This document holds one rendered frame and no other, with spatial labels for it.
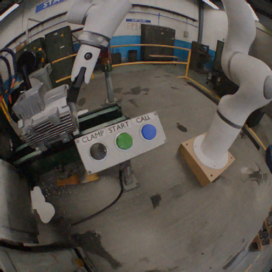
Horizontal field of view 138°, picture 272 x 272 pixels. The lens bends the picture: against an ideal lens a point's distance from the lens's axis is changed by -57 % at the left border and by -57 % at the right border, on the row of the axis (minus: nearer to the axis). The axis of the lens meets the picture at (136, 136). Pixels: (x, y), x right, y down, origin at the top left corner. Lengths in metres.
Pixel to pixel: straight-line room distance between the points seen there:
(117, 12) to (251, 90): 0.36
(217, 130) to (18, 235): 0.62
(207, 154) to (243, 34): 0.46
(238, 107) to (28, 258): 0.60
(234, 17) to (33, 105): 0.62
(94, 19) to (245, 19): 0.38
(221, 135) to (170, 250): 0.43
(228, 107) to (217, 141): 0.13
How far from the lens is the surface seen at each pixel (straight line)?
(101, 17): 0.31
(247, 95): 0.33
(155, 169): 0.48
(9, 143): 0.68
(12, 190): 0.33
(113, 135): 0.21
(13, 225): 0.30
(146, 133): 0.22
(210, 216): 0.52
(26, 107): 0.42
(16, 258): 0.28
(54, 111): 0.36
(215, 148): 0.46
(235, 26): 0.40
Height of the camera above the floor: 1.23
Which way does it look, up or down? 49 degrees down
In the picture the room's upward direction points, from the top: straight up
